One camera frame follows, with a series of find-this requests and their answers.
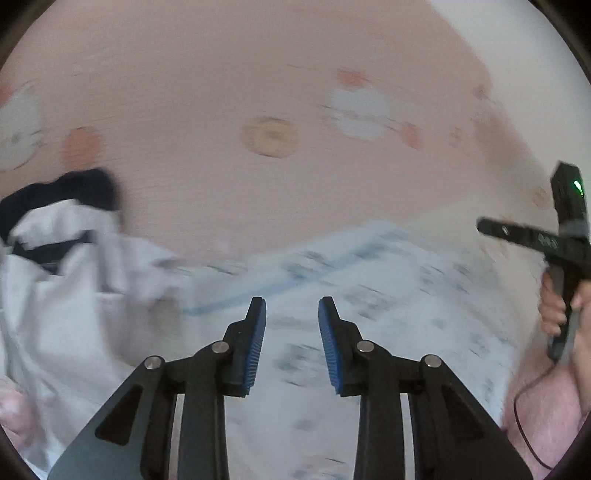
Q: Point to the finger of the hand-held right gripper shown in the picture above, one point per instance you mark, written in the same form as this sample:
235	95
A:
503	230

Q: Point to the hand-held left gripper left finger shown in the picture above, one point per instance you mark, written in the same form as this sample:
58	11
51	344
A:
256	341

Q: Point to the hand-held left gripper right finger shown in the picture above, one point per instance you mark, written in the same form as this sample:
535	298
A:
328	346

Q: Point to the white blue-piped pajama top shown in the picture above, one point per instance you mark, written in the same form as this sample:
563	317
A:
392	300

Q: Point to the person's right forearm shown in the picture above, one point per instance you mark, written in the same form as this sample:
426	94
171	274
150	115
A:
554	406

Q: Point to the person's right hand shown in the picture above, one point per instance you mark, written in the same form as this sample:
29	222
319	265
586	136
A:
551	309

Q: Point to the white garment with navy trim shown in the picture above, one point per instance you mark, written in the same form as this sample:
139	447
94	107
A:
69	300

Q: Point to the pink cat print sofa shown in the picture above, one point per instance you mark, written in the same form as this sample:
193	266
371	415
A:
277	115

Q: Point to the dark navy garment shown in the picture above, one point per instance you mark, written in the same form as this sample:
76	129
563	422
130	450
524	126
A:
69	189

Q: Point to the pink print pajama garment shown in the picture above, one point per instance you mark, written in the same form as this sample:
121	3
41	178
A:
11	410

